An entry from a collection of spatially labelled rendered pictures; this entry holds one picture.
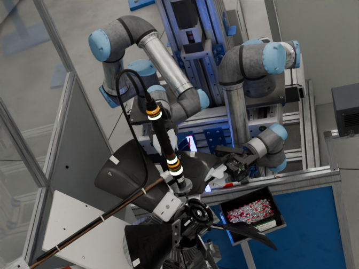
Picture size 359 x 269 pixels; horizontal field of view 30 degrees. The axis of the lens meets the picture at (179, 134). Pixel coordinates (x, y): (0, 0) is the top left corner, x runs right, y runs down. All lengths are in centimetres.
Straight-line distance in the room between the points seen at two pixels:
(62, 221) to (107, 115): 267
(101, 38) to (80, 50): 323
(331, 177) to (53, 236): 120
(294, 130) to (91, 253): 200
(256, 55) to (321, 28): 172
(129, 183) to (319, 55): 220
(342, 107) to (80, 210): 102
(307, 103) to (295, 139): 30
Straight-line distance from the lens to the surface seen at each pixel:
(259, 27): 533
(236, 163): 244
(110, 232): 242
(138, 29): 260
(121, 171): 230
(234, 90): 251
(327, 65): 428
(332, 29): 414
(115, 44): 258
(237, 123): 255
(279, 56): 245
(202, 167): 250
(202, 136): 313
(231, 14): 325
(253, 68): 244
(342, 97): 257
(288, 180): 283
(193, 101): 249
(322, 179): 285
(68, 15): 640
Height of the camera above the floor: 289
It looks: 40 degrees down
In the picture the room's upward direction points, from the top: 20 degrees counter-clockwise
